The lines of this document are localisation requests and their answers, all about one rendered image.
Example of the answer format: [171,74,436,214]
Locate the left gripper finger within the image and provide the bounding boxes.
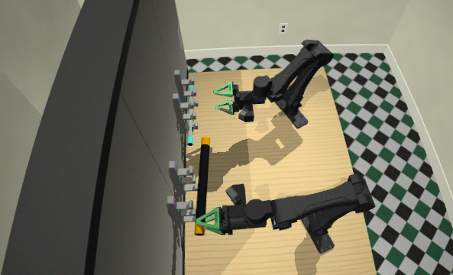
[205,215,223,235]
[196,207,220,231]

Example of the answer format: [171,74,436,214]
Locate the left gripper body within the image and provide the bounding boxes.
[218,205,249,235]

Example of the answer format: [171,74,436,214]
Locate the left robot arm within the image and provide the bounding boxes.
[225,173,375,254]

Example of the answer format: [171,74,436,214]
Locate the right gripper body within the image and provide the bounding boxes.
[231,82,253,115]

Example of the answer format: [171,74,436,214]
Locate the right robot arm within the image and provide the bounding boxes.
[238,40,334,128]

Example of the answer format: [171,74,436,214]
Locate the black bar with yellow end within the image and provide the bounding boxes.
[194,137,210,236]

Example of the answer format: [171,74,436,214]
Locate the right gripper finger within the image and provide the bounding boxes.
[214,82,233,98]
[215,100,233,115]

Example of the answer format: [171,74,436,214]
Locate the grey metal bar with teal ends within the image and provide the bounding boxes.
[187,86,194,146]

